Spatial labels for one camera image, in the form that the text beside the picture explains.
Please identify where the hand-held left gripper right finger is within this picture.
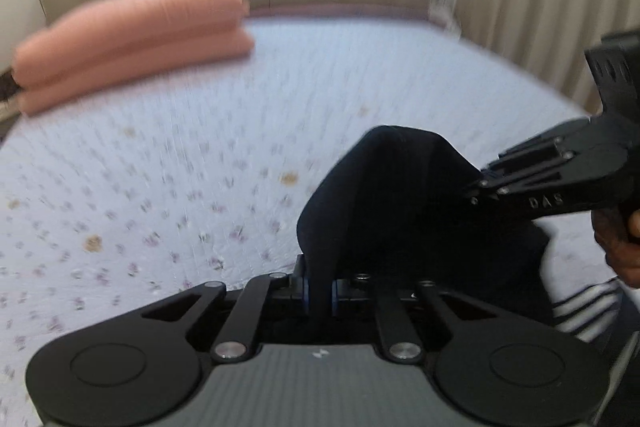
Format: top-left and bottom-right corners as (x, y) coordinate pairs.
(329, 273), (482, 364)

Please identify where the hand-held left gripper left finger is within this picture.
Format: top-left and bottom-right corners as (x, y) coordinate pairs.
(142, 255), (309, 363)

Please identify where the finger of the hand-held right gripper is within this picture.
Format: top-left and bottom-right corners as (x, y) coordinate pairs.
(461, 158), (572, 214)
(479, 117), (595, 182)

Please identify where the dark garment with white stripes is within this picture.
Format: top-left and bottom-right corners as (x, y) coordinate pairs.
(296, 125), (627, 344)

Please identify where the person's right hand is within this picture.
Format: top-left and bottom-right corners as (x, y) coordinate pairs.
(591, 206), (640, 289)

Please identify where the bed with floral sheet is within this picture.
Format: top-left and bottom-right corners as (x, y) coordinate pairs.
(0, 4), (623, 427)

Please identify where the pink folded quilt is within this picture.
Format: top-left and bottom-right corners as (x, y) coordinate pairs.
(12, 0), (256, 118)

